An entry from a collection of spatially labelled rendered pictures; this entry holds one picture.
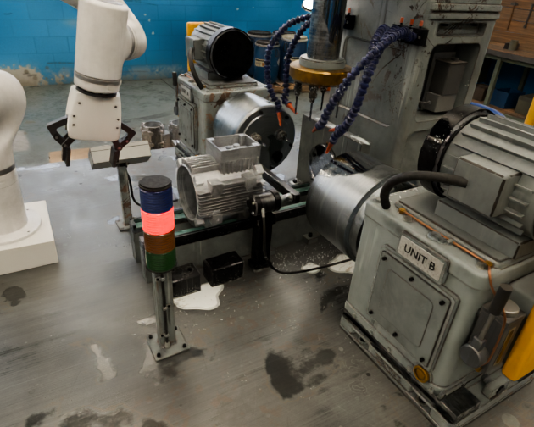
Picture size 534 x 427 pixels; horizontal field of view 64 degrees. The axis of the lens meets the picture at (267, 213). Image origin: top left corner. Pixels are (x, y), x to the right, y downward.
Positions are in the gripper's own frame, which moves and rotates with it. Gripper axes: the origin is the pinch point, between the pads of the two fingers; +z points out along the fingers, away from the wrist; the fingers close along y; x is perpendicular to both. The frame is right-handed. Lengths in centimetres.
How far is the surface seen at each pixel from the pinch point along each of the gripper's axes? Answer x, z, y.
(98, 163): -29.8, 15.3, -8.9
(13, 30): -548, 93, -20
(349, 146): 0, -7, -72
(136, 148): -31.7, 11.1, -19.6
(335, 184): 19, -5, -52
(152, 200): 22.5, -3.4, -5.9
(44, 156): -294, 140, -27
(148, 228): 22.3, 2.9, -6.2
